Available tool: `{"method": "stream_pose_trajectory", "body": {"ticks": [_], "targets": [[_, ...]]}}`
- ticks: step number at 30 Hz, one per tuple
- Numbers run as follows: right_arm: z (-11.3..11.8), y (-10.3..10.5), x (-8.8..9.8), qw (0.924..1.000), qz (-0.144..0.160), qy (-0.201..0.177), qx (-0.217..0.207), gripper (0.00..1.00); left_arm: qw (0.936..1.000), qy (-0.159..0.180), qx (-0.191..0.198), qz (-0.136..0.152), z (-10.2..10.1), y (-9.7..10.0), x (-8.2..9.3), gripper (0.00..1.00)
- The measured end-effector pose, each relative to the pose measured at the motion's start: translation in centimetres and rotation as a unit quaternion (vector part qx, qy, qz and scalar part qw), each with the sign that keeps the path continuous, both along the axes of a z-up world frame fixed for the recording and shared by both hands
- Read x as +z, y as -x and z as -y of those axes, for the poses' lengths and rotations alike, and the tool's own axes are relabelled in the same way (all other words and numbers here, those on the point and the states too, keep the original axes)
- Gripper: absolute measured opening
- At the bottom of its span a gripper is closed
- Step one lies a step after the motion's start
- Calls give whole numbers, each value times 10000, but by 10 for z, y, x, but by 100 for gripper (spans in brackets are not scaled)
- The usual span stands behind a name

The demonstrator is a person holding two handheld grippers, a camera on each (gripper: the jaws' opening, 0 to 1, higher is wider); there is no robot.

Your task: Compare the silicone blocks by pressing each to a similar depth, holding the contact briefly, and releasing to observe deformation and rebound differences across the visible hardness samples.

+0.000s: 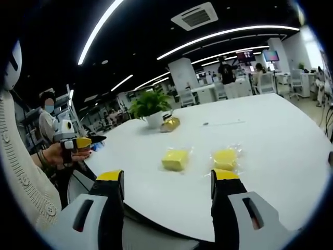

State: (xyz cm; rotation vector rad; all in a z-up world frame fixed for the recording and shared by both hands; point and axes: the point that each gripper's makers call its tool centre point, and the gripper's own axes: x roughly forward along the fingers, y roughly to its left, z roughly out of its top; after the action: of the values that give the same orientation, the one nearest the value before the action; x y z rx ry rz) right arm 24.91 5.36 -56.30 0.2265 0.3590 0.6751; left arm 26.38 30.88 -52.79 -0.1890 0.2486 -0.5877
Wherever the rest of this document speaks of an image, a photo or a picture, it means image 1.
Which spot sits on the wall screen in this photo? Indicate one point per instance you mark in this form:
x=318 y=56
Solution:
x=270 y=55
x=245 y=56

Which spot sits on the white chair with black frame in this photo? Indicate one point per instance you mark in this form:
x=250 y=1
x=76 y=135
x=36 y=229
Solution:
x=79 y=182

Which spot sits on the person's left hand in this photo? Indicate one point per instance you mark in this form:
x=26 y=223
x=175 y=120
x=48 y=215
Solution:
x=53 y=155

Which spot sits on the golden wrapped packet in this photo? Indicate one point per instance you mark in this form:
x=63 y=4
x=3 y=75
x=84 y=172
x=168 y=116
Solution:
x=170 y=124

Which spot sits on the person's beige knitted cardigan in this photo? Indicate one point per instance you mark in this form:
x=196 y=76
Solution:
x=23 y=177

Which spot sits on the ceiling strip light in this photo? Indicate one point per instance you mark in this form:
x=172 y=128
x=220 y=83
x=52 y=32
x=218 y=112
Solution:
x=121 y=82
x=223 y=32
x=100 y=28
x=229 y=52

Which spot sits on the yellow silicone block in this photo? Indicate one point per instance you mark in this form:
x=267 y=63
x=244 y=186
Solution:
x=175 y=159
x=225 y=159

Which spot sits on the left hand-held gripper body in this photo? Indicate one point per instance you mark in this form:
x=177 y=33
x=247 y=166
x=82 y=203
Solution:
x=64 y=130

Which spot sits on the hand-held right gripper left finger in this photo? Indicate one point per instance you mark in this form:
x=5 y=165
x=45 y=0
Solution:
x=91 y=221

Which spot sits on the ceiling air conditioner vent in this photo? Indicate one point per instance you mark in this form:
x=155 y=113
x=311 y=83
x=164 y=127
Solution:
x=194 y=16

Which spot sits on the blue packet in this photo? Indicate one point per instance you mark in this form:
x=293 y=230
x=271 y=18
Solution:
x=98 y=147

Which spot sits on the white office chair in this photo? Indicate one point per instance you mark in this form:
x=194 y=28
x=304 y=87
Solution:
x=296 y=82
x=186 y=97
x=268 y=83

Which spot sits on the potted green plant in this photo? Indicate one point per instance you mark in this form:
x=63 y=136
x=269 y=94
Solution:
x=153 y=105

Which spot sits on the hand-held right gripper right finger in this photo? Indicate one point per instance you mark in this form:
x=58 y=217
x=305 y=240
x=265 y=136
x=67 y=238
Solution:
x=234 y=221

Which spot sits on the white worn device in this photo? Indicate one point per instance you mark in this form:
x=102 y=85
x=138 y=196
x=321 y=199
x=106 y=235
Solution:
x=13 y=67

